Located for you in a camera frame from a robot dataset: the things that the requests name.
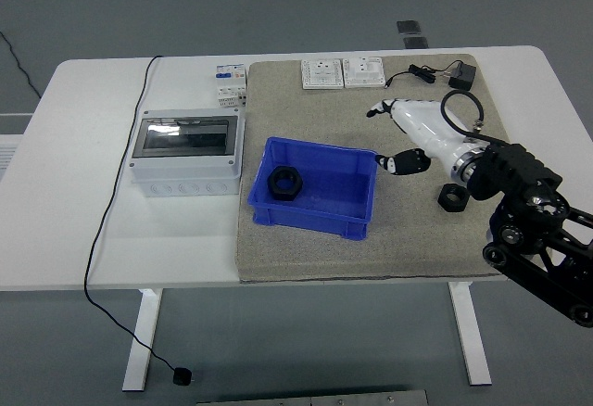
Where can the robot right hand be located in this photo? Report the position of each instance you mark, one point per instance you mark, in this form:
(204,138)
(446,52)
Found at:
(426,123)

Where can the small black nut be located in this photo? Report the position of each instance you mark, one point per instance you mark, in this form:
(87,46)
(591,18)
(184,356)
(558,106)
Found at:
(447,203)

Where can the large black nut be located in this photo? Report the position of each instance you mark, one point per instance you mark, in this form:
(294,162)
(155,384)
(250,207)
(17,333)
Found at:
(278,193)

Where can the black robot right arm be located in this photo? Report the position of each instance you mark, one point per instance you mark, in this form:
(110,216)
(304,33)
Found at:
(514,169)

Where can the blue plastic box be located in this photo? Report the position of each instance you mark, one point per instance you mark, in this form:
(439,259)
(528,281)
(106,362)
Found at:
(301,225)

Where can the grey distribution box clear lid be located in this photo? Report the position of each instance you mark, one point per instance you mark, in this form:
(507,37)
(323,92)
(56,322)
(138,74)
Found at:
(185,179)

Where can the dark floor plate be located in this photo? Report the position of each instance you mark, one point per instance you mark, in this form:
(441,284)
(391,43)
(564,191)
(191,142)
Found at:
(409,27)
(416,42)

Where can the grey-brown mat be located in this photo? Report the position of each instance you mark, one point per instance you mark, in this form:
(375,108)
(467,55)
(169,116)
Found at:
(417,220)

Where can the white circuit breaker blue label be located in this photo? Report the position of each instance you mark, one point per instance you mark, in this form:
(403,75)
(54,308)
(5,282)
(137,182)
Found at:
(229,74)

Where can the white table leg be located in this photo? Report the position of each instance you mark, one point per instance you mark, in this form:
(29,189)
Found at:
(470,336)
(141,341)

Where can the grey metal plate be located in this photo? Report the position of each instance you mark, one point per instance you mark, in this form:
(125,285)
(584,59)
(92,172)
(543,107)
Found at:
(315,399)

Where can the white floor vent panel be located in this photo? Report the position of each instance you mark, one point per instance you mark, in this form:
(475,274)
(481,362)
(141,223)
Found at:
(7,153)

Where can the white wall socket with switch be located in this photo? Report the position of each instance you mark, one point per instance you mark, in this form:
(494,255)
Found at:
(363,72)

